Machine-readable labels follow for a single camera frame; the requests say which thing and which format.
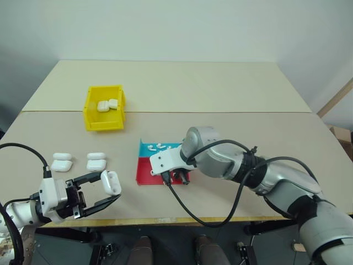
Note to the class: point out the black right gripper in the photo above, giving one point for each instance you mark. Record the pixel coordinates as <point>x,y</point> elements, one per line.
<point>182,176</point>

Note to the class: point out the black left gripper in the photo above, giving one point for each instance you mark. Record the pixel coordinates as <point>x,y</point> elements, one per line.
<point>74,200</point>

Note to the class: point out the white earbud case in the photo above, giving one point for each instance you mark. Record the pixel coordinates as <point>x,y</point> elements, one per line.
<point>96,164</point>
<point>61,165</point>
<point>113,103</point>
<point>111,182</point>
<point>103,106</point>

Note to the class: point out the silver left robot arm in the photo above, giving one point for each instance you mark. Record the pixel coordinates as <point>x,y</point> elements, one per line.
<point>19,212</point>

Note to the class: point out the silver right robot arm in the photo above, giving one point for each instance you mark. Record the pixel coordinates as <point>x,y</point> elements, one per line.
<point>220,160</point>

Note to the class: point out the yellow plastic bin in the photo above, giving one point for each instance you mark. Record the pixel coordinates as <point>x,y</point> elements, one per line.
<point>95,125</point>

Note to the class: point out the closed white earbud case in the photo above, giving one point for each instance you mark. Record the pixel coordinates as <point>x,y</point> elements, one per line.
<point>113,103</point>
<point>103,106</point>

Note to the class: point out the red and blue tray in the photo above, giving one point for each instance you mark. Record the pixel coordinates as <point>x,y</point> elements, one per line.
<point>144,171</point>

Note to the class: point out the dark brown rounded shape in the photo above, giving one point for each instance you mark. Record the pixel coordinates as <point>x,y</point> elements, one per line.
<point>207,249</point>
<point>141,251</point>

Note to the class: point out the brown cardboard box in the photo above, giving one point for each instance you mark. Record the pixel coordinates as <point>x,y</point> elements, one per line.
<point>343,138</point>

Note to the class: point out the wooden beam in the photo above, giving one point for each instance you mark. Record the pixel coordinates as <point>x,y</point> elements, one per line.
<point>335,98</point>

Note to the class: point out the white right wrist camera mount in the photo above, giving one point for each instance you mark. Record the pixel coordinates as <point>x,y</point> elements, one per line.
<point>162,161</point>

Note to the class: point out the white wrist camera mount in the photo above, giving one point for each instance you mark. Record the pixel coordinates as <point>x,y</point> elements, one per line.
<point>48,193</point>
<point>162,161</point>

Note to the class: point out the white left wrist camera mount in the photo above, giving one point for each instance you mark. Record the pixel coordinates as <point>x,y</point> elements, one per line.
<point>48,193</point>

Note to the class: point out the black table frame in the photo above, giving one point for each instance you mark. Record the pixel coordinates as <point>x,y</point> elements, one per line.
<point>69,233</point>

